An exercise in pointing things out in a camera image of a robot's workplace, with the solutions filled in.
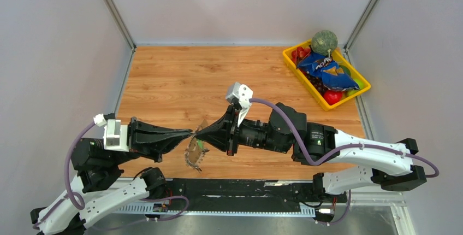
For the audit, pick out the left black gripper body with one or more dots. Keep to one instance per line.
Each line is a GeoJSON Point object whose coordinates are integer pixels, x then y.
{"type": "Point", "coordinates": [132, 137]}

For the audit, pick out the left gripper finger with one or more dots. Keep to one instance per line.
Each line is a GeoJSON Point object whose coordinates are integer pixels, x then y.
{"type": "Point", "coordinates": [157, 148]}
{"type": "Point", "coordinates": [162, 133]}

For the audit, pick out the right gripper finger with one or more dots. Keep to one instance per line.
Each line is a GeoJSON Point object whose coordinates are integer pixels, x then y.
{"type": "Point", "coordinates": [217, 127]}
{"type": "Point", "coordinates": [221, 141]}

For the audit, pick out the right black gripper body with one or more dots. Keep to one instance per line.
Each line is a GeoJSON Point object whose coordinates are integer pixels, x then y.
{"type": "Point", "coordinates": [233, 112]}

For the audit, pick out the green key tag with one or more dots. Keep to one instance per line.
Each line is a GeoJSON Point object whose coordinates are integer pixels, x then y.
{"type": "Point", "coordinates": [200, 144]}

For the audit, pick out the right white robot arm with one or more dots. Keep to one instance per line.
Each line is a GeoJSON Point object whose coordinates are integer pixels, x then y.
{"type": "Point", "coordinates": [387, 165]}

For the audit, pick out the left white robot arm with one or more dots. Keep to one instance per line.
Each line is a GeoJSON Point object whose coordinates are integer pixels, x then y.
{"type": "Point", "coordinates": [87, 197]}

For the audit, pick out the dark grapes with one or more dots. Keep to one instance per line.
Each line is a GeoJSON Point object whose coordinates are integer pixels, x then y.
{"type": "Point", "coordinates": [317, 83]}

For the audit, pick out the strawberries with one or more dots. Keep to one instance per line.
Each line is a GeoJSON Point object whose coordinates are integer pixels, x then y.
{"type": "Point", "coordinates": [300, 53]}

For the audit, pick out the red apple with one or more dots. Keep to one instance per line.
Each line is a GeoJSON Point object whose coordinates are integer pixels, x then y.
{"type": "Point", "coordinates": [332, 97]}

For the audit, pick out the blue snack bag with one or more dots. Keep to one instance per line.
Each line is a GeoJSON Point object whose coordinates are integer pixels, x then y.
{"type": "Point", "coordinates": [333, 76]}

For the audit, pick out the green melon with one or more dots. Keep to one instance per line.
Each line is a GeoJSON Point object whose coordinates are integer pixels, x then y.
{"type": "Point", "coordinates": [324, 42]}

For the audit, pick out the green fruit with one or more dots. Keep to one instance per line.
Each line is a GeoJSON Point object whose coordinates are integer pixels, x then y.
{"type": "Point", "coordinates": [360, 84]}

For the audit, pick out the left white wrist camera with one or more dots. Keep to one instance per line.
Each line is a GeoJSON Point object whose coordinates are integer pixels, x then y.
{"type": "Point", "coordinates": [115, 136]}

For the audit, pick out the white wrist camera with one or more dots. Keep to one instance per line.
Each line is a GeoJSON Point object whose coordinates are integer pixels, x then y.
{"type": "Point", "coordinates": [115, 136]}
{"type": "Point", "coordinates": [239, 95]}

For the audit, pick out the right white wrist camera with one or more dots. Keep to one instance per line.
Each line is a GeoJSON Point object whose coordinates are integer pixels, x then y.
{"type": "Point", "coordinates": [239, 95]}

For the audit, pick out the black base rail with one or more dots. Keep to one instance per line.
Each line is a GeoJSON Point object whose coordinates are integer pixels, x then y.
{"type": "Point", "coordinates": [233, 195]}

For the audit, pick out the white slotted cable duct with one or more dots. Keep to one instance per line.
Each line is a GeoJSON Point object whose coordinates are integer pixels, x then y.
{"type": "Point", "coordinates": [145, 208]}

